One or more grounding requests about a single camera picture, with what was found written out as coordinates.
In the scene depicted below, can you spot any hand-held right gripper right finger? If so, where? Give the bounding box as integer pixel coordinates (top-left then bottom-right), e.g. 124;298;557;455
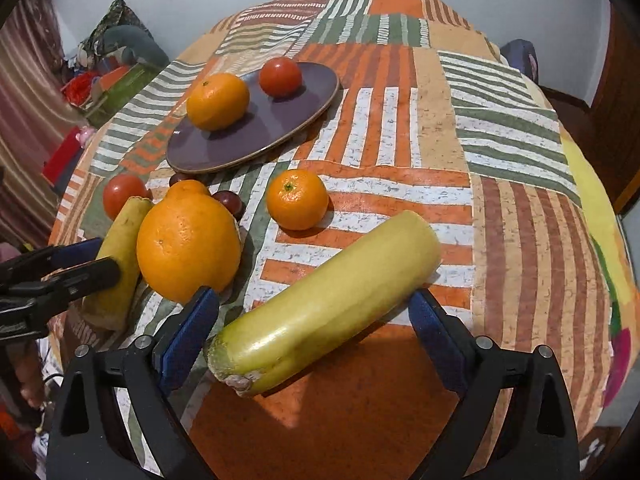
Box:
407;287;581;480

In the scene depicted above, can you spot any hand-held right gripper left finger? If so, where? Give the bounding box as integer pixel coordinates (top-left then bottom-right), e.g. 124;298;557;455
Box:
46;286;221;480

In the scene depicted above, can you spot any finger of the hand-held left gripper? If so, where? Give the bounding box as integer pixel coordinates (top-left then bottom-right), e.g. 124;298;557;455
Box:
0;237;104;283
10;257;122;311

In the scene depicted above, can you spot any small yellow zucchini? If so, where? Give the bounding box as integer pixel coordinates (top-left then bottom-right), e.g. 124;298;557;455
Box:
80;196;155;332

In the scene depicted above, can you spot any large yellow-green zucchini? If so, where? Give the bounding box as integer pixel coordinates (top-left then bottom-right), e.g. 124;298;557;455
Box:
205;210;443;398

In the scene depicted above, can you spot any person's left forearm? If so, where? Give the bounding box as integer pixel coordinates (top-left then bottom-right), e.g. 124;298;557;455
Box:
7;342;48;408

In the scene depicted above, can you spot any red tomato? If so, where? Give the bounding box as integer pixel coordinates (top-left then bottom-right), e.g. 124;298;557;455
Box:
103;174;151;221
258;57;304;99

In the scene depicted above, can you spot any red bag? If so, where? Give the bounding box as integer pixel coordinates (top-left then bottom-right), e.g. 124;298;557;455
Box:
42;127;93;186

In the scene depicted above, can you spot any large orange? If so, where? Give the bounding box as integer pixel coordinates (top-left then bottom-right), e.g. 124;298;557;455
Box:
136;180;242;305

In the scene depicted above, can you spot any striped brown curtain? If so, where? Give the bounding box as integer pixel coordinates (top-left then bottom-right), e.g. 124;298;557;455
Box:
0;0;86;251

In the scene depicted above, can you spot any green striped box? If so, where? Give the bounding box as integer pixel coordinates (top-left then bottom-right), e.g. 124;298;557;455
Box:
82;65;157;117

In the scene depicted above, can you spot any small orange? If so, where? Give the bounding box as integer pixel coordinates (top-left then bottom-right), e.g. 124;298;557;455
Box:
266;169;329;231

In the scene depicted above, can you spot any patchwork striped tablecloth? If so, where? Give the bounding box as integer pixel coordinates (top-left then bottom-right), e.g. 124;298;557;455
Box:
47;0;633;480

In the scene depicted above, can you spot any medium orange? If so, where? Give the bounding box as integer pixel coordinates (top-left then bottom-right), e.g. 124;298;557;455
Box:
186;72;251;132

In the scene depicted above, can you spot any yellow floral cloth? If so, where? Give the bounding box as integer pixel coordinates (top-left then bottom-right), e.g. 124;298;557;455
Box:
560;127;635;411

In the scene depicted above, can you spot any pile of clothes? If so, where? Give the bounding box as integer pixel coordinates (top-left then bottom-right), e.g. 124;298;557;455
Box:
62;0;171;106

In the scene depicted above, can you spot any purple plate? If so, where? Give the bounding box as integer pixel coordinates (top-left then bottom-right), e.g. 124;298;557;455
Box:
165;61;342;175

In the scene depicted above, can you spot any wooden door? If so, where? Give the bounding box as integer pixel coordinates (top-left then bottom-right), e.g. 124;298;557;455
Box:
590;5;640;213

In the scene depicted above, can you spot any blue chair back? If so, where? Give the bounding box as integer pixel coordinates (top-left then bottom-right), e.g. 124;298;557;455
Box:
500;39;541;86

